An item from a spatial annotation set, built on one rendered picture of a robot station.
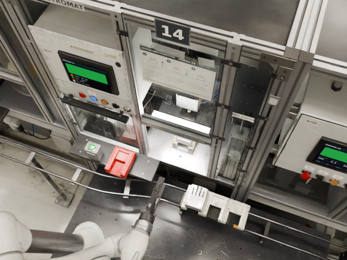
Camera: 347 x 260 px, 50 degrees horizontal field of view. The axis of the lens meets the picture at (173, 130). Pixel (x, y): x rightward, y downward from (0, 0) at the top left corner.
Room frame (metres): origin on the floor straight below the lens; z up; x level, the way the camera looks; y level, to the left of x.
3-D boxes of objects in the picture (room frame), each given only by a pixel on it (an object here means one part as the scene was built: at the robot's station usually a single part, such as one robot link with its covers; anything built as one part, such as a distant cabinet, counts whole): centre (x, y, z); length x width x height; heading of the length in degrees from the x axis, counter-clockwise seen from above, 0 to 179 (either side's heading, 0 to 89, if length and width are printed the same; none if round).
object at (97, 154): (0.97, 0.46, 0.97); 0.08 x 0.08 x 0.12; 67
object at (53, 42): (1.13, 0.33, 1.60); 0.42 x 0.29 x 0.46; 67
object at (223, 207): (0.64, -0.22, 0.84); 0.36 x 0.14 x 0.10; 67
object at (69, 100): (1.01, 0.39, 1.37); 0.36 x 0.04 x 0.04; 67
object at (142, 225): (0.47, 0.16, 1.13); 0.09 x 0.06 x 0.09; 68
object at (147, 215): (0.53, 0.13, 1.13); 0.09 x 0.07 x 0.08; 158
